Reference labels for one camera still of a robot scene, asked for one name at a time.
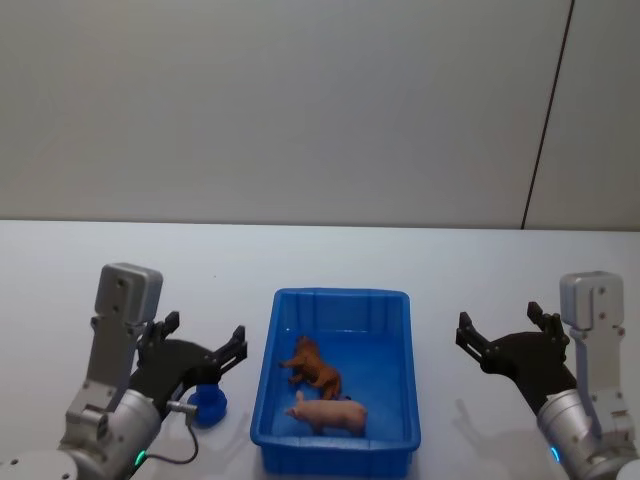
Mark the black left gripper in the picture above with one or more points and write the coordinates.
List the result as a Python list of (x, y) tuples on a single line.
[(175, 362)]

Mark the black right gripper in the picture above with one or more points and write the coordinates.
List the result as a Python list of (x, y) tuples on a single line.
[(535, 360)]

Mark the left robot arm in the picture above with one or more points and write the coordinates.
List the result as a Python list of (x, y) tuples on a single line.
[(115, 425)]

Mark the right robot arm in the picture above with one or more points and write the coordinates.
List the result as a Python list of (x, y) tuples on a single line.
[(580, 420)]

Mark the small blue plastic toy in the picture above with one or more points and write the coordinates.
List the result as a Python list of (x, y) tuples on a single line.
[(210, 402)]

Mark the brown toy horse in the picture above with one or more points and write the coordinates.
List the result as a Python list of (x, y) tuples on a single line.
[(315, 367)]

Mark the blue plastic bin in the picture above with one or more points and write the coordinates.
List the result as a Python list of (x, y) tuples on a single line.
[(385, 350)]

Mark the pink toy pig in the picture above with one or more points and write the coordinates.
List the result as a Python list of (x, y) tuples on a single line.
[(335, 412)]

